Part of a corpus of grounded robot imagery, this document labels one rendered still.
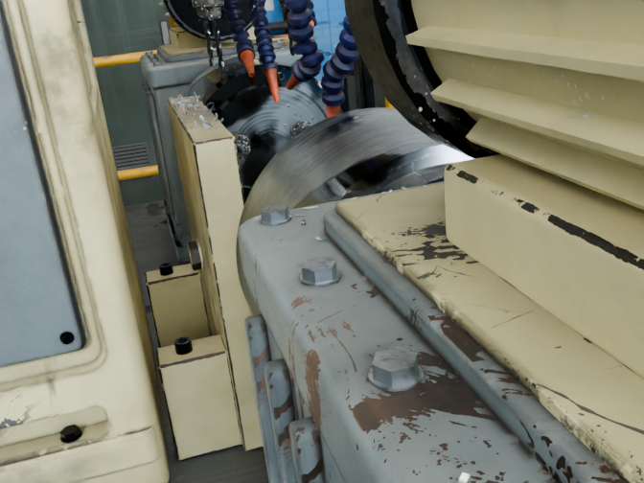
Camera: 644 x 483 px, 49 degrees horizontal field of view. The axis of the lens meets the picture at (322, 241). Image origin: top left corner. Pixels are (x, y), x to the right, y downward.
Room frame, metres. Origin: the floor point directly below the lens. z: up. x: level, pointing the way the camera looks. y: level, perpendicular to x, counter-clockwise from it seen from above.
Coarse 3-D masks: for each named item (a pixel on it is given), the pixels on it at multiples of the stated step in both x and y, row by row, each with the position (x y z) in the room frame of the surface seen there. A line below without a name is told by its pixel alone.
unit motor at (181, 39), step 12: (168, 0) 1.27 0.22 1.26; (180, 0) 1.27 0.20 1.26; (240, 0) 1.30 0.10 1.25; (264, 0) 1.32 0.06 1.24; (168, 12) 1.46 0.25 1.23; (180, 12) 1.27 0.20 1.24; (192, 12) 1.28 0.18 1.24; (180, 24) 1.28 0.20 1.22; (192, 24) 1.27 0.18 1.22; (228, 24) 1.29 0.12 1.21; (180, 36) 1.33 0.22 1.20; (192, 36) 1.33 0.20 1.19; (204, 36) 1.29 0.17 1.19; (228, 36) 1.30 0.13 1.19; (252, 36) 1.36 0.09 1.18; (180, 48) 1.33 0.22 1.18
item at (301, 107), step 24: (216, 72) 1.09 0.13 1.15; (240, 72) 1.01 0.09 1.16; (288, 72) 1.03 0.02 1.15; (216, 96) 1.00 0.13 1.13; (240, 96) 1.01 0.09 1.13; (264, 96) 1.01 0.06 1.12; (288, 96) 1.02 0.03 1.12; (312, 96) 1.04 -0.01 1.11; (240, 120) 1.00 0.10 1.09; (264, 120) 1.01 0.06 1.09; (288, 120) 1.02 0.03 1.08; (312, 120) 1.03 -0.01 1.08; (240, 144) 0.97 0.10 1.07; (264, 144) 1.01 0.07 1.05; (240, 168) 1.00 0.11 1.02
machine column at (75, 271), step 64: (0, 0) 0.58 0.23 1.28; (64, 0) 0.59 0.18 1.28; (0, 64) 0.57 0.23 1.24; (64, 64) 0.58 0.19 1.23; (0, 128) 0.56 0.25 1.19; (64, 128) 0.58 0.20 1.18; (0, 192) 0.56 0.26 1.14; (64, 192) 0.58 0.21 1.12; (0, 256) 0.56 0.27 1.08; (64, 256) 0.58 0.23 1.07; (128, 256) 0.72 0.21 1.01; (0, 320) 0.55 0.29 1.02; (64, 320) 0.57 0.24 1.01; (128, 320) 0.59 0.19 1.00; (0, 384) 0.56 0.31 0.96; (64, 384) 0.57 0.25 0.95; (128, 384) 0.58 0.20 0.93; (0, 448) 0.57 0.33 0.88; (64, 448) 0.56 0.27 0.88; (128, 448) 0.57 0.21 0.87
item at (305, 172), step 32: (320, 128) 0.57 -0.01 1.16; (352, 128) 0.54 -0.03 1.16; (384, 128) 0.52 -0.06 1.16; (416, 128) 0.50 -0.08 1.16; (288, 160) 0.55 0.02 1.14; (320, 160) 0.50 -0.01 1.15; (352, 160) 0.47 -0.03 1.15; (384, 160) 0.44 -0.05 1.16; (416, 160) 0.44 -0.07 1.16; (448, 160) 0.45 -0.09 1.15; (256, 192) 0.56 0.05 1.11; (288, 192) 0.50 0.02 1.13; (320, 192) 0.46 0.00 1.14; (352, 192) 0.43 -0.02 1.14
